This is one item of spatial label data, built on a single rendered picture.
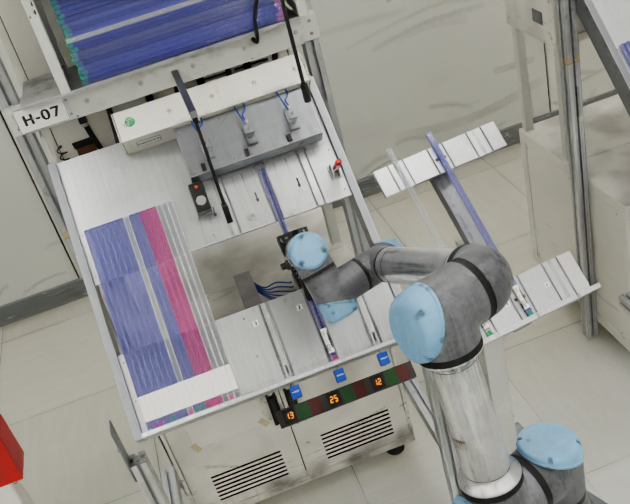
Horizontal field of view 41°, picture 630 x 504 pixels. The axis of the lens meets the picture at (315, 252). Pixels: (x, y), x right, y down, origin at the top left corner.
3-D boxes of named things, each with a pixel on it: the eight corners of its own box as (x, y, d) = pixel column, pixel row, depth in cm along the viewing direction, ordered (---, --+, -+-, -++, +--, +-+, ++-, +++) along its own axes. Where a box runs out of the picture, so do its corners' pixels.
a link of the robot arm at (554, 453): (600, 484, 159) (596, 434, 152) (551, 526, 154) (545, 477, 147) (551, 452, 168) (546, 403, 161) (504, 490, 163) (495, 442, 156)
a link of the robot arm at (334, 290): (379, 297, 171) (352, 250, 171) (335, 324, 167) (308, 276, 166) (364, 301, 178) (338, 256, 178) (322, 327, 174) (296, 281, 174)
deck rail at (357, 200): (415, 338, 203) (419, 334, 197) (408, 341, 203) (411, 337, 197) (312, 86, 220) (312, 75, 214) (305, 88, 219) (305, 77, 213)
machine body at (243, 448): (419, 454, 262) (382, 298, 229) (207, 538, 254) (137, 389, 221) (355, 338, 316) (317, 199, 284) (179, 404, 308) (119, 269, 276)
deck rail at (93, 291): (147, 439, 195) (143, 438, 189) (139, 442, 195) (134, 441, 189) (61, 170, 212) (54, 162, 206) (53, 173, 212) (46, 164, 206)
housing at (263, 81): (310, 103, 219) (311, 79, 206) (131, 164, 214) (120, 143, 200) (299, 77, 221) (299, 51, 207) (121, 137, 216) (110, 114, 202)
